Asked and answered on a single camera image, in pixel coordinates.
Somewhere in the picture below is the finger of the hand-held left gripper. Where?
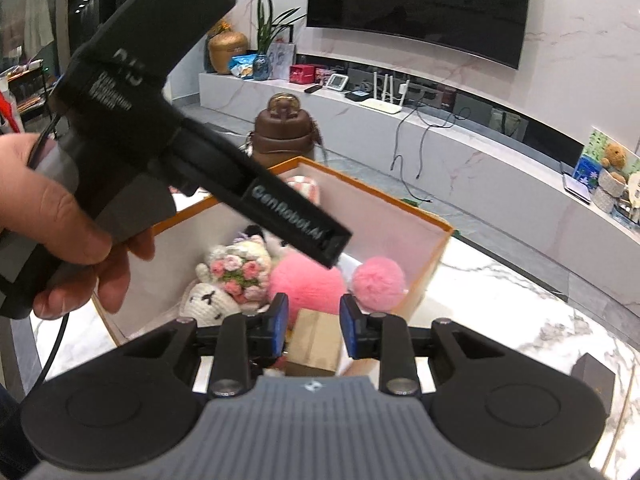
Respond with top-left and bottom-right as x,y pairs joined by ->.
174,119 -> 354,269

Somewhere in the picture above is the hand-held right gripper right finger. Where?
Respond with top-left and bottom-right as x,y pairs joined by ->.
339,294 -> 506,396

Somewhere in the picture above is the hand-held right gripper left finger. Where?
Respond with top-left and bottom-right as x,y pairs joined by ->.
122,292 -> 291,398

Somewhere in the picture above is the white plush pink striped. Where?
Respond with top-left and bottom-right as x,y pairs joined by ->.
286,175 -> 322,203

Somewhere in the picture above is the small gold box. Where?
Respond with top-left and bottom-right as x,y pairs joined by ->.
285,308 -> 346,377

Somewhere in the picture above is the cream crochet doll purple flower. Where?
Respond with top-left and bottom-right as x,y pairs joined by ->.
195,232 -> 273,306

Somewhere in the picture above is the white crochet face doll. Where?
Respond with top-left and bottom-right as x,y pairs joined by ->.
175,282 -> 246,326

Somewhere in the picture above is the orange storage box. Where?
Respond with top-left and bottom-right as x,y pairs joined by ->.
92,156 -> 455,346

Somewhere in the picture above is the white marble desktop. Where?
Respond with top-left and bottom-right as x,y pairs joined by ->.
30,230 -> 640,480

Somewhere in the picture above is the person's left hand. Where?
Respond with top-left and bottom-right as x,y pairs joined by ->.
0,132 -> 157,319

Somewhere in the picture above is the large pink pom-pom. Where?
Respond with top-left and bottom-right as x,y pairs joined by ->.
270,251 -> 347,313

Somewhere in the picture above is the small pink pom-pom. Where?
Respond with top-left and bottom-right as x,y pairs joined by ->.
350,256 -> 407,311

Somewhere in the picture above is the brown water bottle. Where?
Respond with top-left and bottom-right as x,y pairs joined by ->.
245,92 -> 323,168

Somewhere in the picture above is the blue snack bag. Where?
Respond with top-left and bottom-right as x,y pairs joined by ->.
228,54 -> 258,79

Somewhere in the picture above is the red box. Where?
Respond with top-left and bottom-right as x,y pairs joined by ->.
290,64 -> 326,86

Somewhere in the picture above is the white printed gift bag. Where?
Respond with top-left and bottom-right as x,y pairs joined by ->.
270,42 -> 296,81

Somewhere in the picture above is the white router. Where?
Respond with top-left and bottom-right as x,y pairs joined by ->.
361,72 -> 411,113

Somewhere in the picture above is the green potted plant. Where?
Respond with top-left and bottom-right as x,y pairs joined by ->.
255,0 -> 306,61

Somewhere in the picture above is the grey paper bag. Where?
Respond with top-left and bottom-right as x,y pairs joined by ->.
489,107 -> 523,138

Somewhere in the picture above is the black television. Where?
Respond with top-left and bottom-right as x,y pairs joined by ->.
306,0 -> 532,70

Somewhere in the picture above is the black gift box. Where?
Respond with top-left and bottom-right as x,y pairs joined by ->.
570,352 -> 616,413

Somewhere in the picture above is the grey notebook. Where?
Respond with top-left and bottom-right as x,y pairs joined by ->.
560,162 -> 593,204

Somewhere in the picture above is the flower painting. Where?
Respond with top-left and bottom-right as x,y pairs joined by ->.
572,127 -> 640,196

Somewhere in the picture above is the brown teddy bear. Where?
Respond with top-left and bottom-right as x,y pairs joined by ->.
601,142 -> 629,171

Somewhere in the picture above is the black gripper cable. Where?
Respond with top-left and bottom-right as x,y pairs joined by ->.
35,310 -> 71,388

